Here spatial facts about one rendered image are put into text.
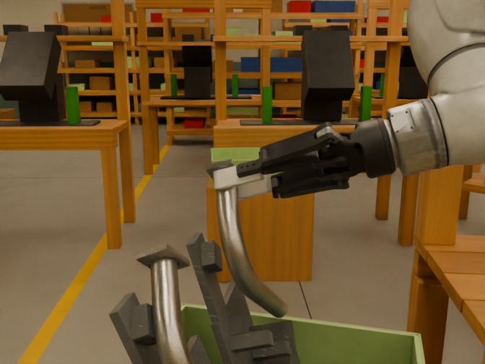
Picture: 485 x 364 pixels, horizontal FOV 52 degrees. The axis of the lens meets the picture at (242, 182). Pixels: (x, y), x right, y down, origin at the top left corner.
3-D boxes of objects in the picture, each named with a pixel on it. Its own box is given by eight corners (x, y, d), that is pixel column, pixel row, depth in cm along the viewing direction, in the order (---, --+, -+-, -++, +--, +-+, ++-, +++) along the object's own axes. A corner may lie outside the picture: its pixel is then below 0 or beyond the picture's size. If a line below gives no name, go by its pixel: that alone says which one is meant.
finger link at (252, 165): (275, 169, 66) (269, 157, 63) (239, 178, 67) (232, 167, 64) (273, 159, 66) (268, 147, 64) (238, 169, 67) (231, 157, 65)
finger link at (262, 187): (268, 171, 70) (270, 174, 71) (222, 184, 72) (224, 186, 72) (271, 189, 68) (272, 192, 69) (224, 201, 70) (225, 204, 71)
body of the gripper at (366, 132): (387, 139, 70) (322, 156, 72) (380, 101, 63) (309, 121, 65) (400, 184, 65) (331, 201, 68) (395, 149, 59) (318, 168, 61)
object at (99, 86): (210, 125, 1020) (208, 10, 964) (62, 126, 1011) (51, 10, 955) (211, 121, 1072) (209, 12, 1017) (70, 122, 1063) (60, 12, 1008)
